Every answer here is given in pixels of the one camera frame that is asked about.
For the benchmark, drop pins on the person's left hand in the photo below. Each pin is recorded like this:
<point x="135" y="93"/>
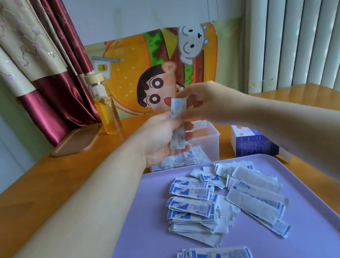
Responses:
<point x="155" y="138"/>

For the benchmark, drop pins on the person's right hand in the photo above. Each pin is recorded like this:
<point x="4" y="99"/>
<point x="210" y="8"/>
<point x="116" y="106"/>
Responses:
<point x="222" y="103"/>

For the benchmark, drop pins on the person's left thumb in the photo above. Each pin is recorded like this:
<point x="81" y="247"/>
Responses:
<point x="181" y="125"/>

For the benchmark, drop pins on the person's right thumb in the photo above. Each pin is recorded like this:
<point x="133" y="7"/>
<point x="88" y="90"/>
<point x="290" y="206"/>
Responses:
<point x="193" y="90"/>

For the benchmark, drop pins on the person's left forearm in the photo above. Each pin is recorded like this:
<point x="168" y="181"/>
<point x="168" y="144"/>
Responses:
<point x="76" y="222"/>

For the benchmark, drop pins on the person's right forearm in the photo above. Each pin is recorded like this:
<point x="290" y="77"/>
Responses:
<point x="310" y="137"/>

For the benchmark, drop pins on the clear plastic container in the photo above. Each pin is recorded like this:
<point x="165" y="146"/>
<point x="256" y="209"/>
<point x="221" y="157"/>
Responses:
<point x="205" y="137"/>

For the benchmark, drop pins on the bunch of bandage packets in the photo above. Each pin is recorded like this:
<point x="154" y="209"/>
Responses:
<point x="191" y="158"/>

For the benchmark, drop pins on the cartoon burger cloth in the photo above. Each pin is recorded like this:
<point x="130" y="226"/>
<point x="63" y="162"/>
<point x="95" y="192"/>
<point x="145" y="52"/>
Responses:
<point x="138" y="61"/>

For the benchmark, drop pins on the blue white cardboard box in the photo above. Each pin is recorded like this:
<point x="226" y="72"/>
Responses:
<point x="252" y="144"/>

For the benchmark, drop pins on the glass bottle with yellow liquid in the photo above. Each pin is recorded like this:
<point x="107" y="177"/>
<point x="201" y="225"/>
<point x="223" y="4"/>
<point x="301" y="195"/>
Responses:
<point x="106" y="109"/>

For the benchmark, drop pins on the pile of bandage packets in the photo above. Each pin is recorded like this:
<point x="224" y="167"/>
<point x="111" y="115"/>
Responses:
<point x="226" y="200"/>

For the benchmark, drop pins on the brown plastic lid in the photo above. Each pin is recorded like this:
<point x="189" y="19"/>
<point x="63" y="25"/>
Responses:
<point x="76" y="141"/>

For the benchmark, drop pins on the white vertical blinds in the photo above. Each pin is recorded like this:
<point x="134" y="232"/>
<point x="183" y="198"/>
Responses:
<point x="298" y="29"/>

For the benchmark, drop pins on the purple plastic tray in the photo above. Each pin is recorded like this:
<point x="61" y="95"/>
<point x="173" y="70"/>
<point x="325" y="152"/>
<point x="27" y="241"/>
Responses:
<point x="139" y="242"/>

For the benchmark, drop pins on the beige and maroon curtain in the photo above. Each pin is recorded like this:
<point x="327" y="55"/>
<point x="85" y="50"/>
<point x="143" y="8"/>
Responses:
<point x="50" y="85"/>

